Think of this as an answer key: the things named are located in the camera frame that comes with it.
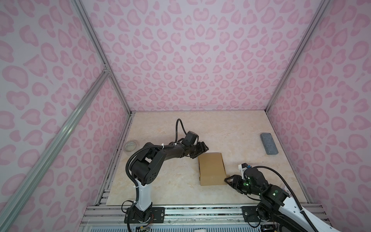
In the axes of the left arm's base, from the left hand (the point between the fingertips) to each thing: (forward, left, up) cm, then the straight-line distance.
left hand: (206, 150), depth 94 cm
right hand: (-22, -9, +4) cm, 24 cm away
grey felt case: (+5, -43, -1) cm, 43 cm away
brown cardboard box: (-13, -2, +3) cm, 14 cm away
